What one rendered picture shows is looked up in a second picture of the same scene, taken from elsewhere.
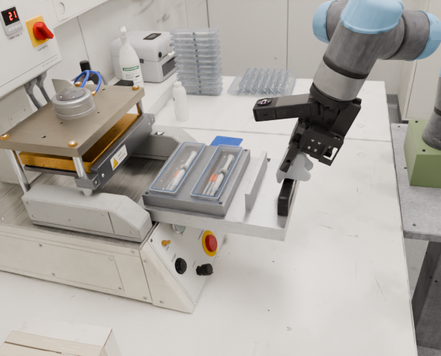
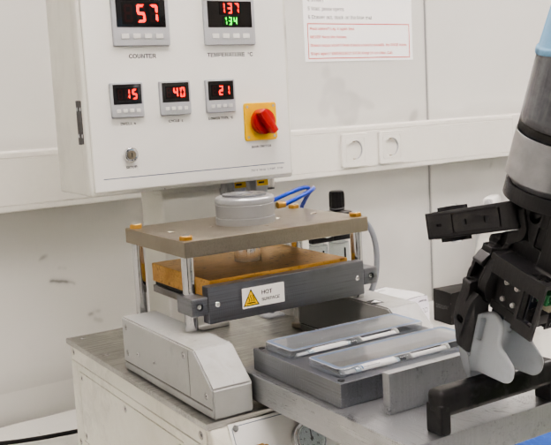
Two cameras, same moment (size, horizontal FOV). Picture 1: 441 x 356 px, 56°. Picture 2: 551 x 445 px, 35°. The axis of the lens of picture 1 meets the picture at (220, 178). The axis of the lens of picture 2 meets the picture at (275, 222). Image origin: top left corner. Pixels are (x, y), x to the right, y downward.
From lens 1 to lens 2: 0.51 m
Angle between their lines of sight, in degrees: 44
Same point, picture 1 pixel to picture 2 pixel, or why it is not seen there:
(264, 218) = (398, 428)
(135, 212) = (227, 367)
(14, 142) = (138, 231)
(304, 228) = not seen: outside the picture
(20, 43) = (224, 128)
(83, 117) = (242, 226)
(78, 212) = (162, 348)
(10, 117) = not seen: hidden behind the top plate
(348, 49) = (535, 89)
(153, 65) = not seen: hidden behind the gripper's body
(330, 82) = (515, 154)
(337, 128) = (547, 260)
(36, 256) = (119, 432)
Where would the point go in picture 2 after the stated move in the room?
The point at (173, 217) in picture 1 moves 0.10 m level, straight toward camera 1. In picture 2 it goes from (277, 395) to (227, 429)
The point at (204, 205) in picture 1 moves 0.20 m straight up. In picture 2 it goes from (318, 380) to (308, 179)
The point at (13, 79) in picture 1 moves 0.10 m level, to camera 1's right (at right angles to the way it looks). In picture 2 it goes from (195, 170) to (249, 170)
